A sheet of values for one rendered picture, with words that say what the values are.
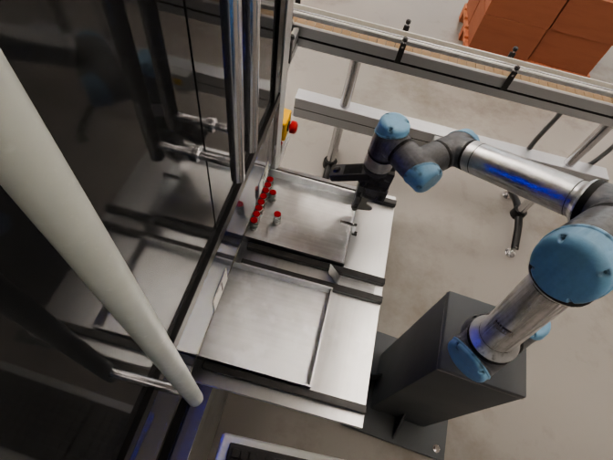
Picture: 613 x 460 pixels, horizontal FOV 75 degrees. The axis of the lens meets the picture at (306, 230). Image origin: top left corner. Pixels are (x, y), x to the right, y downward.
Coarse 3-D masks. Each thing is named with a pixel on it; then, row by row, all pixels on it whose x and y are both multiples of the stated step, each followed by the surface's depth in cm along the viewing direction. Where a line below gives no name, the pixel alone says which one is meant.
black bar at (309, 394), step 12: (216, 372) 93; (228, 372) 93; (240, 372) 93; (264, 384) 92; (276, 384) 93; (288, 384) 93; (300, 396) 93; (312, 396) 92; (324, 396) 93; (348, 408) 92; (360, 408) 92
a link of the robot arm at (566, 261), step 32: (576, 224) 62; (608, 224) 61; (544, 256) 64; (576, 256) 60; (608, 256) 57; (544, 288) 66; (576, 288) 61; (608, 288) 59; (480, 320) 93; (512, 320) 79; (544, 320) 74; (480, 352) 89; (512, 352) 88
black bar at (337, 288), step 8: (248, 264) 108; (256, 264) 109; (264, 264) 109; (280, 272) 108; (288, 272) 108; (312, 280) 108; (320, 280) 108; (336, 288) 108; (344, 288) 108; (352, 288) 108; (352, 296) 108; (360, 296) 107; (368, 296) 108; (376, 296) 108
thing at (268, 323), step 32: (224, 288) 106; (256, 288) 107; (288, 288) 108; (320, 288) 108; (224, 320) 101; (256, 320) 102; (288, 320) 103; (320, 320) 104; (224, 352) 97; (256, 352) 98; (288, 352) 99
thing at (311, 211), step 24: (288, 192) 125; (312, 192) 126; (336, 192) 126; (264, 216) 119; (288, 216) 120; (312, 216) 121; (336, 216) 122; (264, 240) 111; (288, 240) 116; (312, 240) 117; (336, 240) 118; (336, 264) 112
